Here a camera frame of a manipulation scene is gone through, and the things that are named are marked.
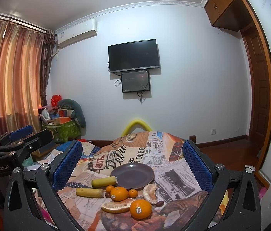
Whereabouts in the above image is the green storage box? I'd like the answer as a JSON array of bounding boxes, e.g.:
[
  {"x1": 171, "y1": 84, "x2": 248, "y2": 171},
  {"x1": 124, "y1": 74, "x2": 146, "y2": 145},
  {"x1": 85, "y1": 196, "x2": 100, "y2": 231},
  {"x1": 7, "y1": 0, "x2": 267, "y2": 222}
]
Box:
[{"x1": 42, "y1": 120, "x2": 81, "y2": 143}]

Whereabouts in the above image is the small mandarin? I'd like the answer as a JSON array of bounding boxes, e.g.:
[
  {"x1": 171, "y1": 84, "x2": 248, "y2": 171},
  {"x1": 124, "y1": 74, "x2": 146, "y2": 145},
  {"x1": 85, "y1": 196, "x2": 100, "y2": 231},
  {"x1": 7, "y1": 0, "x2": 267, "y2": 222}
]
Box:
[
  {"x1": 128, "y1": 189, "x2": 138, "y2": 198},
  {"x1": 106, "y1": 185, "x2": 115, "y2": 193}
]

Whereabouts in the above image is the grey plush toy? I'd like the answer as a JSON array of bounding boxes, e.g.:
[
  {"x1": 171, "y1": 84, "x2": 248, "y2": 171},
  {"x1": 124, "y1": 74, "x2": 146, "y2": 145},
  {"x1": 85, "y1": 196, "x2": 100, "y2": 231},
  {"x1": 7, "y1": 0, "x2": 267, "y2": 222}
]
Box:
[{"x1": 57, "y1": 99, "x2": 86, "y2": 128}]

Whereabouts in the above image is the small black wall monitor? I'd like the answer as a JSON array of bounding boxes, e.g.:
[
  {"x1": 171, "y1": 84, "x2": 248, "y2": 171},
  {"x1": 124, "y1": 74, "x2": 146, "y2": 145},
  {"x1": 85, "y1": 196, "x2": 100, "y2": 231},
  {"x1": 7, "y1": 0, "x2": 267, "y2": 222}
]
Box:
[{"x1": 121, "y1": 70, "x2": 150, "y2": 93}]

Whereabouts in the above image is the pomelo wedge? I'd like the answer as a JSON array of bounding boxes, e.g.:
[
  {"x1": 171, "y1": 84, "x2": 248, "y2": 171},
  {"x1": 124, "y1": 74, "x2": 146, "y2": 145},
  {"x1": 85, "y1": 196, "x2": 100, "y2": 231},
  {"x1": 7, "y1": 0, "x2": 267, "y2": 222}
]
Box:
[
  {"x1": 101, "y1": 198, "x2": 135, "y2": 214},
  {"x1": 142, "y1": 184, "x2": 158, "y2": 205}
]

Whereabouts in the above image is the wooden overhead cabinet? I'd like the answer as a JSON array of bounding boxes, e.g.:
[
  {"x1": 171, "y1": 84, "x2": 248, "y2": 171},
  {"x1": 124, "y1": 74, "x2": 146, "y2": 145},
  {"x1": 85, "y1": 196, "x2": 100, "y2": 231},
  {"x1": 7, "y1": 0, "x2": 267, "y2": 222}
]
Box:
[{"x1": 204, "y1": 0, "x2": 253, "y2": 32}]

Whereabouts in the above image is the patchwork blue quilt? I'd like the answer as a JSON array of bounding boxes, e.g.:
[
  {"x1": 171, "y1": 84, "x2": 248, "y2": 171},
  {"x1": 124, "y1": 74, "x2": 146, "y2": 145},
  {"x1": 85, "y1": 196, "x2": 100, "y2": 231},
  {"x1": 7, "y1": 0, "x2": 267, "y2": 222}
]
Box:
[{"x1": 37, "y1": 141, "x2": 101, "y2": 165}]

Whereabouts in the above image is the brown wooden door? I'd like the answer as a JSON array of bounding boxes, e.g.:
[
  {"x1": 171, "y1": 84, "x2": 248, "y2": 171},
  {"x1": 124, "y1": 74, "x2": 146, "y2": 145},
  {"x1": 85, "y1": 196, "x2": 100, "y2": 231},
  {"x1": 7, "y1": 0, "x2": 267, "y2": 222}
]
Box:
[{"x1": 242, "y1": 24, "x2": 270, "y2": 162}]

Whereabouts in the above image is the newspaper print tablecloth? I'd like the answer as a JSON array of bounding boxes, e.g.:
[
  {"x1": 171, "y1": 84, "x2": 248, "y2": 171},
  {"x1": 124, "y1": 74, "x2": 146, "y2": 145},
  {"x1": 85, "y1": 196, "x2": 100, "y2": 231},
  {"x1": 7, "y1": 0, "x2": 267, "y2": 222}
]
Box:
[{"x1": 58, "y1": 131, "x2": 208, "y2": 230}]

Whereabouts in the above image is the black wall television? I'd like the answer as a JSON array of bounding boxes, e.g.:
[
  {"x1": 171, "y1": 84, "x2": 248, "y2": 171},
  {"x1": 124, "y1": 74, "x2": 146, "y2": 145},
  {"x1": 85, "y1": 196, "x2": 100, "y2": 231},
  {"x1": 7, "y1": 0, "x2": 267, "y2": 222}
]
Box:
[{"x1": 108, "y1": 39, "x2": 160, "y2": 73}]

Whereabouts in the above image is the red plastic bag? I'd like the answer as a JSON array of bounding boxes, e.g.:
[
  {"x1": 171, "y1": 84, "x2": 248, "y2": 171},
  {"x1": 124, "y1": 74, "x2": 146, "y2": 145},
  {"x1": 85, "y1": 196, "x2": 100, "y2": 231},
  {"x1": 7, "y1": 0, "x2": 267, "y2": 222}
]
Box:
[{"x1": 51, "y1": 94, "x2": 62, "y2": 107}]

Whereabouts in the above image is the orange pink curtain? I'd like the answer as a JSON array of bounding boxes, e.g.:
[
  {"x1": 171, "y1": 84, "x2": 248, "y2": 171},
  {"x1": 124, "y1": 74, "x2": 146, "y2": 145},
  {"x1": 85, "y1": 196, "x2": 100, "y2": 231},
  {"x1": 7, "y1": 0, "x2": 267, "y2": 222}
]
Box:
[{"x1": 0, "y1": 19, "x2": 55, "y2": 136}]

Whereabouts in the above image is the dark red date right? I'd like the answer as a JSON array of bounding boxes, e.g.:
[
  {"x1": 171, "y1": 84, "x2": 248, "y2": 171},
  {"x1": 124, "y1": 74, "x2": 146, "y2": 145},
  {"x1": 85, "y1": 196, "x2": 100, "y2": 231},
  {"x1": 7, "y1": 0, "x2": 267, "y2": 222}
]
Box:
[{"x1": 156, "y1": 201, "x2": 164, "y2": 207}]

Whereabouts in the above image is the banana piece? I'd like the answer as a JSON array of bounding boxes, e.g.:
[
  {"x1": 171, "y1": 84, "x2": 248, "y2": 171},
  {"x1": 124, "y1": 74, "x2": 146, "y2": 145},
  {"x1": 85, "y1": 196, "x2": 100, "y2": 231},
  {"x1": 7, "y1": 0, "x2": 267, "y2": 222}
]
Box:
[
  {"x1": 91, "y1": 176, "x2": 118, "y2": 188},
  {"x1": 76, "y1": 188, "x2": 105, "y2": 198}
]

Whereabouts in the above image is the white air conditioner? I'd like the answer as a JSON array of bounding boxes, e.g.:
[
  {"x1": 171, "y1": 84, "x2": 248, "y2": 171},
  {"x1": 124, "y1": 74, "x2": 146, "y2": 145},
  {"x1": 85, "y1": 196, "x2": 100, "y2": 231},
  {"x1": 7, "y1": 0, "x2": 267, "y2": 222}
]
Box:
[{"x1": 57, "y1": 19, "x2": 97, "y2": 49}]

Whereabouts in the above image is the pomelo wedge front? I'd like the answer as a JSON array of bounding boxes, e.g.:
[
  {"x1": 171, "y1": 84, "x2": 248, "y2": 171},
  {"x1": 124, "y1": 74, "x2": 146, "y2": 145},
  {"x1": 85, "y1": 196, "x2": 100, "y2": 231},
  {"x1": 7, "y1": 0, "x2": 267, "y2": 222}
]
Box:
[{"x1": 101, "y1": 198, "x2": 135, "y2": 214}]

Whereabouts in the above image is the dark purple plate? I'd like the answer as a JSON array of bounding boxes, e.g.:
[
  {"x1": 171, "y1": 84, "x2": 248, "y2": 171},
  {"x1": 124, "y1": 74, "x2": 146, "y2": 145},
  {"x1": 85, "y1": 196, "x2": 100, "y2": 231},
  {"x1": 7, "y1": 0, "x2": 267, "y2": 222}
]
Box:
[{"x1": 111, "y1": 163, "x2": 155, "y2": 190}]

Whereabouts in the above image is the large orange with sticker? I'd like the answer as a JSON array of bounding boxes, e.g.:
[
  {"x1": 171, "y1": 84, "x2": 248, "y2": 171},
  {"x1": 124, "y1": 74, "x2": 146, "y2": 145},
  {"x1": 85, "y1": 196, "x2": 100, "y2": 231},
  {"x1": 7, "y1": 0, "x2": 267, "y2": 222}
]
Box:
[{"x1": 129, "y1": 199, "x2": 152, "y2": 219}]

